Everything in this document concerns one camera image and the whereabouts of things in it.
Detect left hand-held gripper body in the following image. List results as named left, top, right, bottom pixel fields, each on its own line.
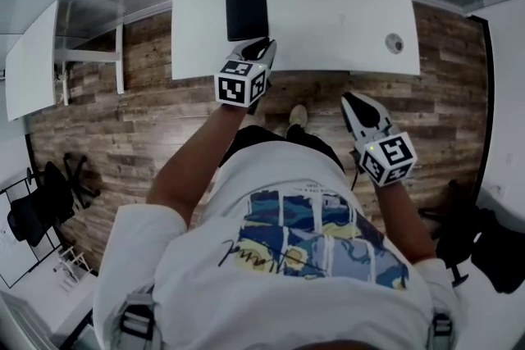
left=213, top=52, right=272, bottom=116

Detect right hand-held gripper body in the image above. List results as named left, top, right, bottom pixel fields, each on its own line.
left=352, top=113, right=419, bottom=188

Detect person's left forearm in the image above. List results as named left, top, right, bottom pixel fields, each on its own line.
left=146, top=102, right=248, bottom=235

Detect person's right forearm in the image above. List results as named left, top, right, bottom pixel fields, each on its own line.
left=371, top=179, right=438, bottom=264

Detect white desk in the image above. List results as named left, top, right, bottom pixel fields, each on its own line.
left=171, top=0, right=422, bottom=81

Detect beige shoe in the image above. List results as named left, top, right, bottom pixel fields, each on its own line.
left=288, top=103, right=309, bottom=130

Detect black shorts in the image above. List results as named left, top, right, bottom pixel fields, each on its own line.
left=220, top=124, right=346, bottom=177

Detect black padded office chair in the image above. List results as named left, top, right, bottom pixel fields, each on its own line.
left=417, top=178, right=525, bottom=295

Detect white printed t-shirt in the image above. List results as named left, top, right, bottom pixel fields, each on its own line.
left=93, top=143, right=467, bottom=350

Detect white side table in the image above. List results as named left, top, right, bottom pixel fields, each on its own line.
left=5, top=0, right=126, bottom=122

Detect black mesh office chair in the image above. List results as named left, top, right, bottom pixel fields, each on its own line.
left=7, top=152, right=103, bottom=248

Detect small white metal rack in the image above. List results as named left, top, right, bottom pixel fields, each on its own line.
left=52, top=244, right=94, bottom=289

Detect black framed whiteboard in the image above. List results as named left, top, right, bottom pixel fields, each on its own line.
left=0, top=166, right=66, bottom=289

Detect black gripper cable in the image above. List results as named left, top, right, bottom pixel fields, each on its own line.
left=348, top=150, right=363, bottom=192

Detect grey desk cable grommet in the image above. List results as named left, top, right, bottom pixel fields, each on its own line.
left=384, top=32, right=405, bottom=54

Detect grey harness strap buckle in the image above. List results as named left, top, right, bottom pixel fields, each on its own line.
left=430, top=310, right=454, bottom=341
left=119, top=292, right=158, bottom=342

